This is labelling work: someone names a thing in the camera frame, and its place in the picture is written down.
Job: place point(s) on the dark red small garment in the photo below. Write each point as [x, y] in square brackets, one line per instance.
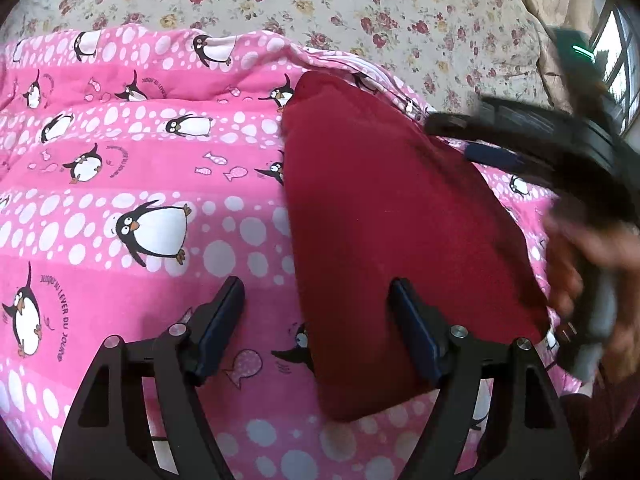
[390, 210]

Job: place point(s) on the person's right hand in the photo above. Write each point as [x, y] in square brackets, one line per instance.
[562, 255]

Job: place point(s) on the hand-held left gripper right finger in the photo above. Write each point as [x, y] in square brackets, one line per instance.
[417, 332]

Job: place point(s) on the dark red cloth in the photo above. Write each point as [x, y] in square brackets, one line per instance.
[595, 435]

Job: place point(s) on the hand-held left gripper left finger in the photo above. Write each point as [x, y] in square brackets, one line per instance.
[215, 340]

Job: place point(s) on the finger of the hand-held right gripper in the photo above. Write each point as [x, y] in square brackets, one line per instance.
[492, 154]
[450, 122]

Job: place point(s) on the window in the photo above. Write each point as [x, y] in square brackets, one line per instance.
[622, 60]

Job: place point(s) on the pink penguin print blanket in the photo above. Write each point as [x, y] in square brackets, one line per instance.
[125, 170]

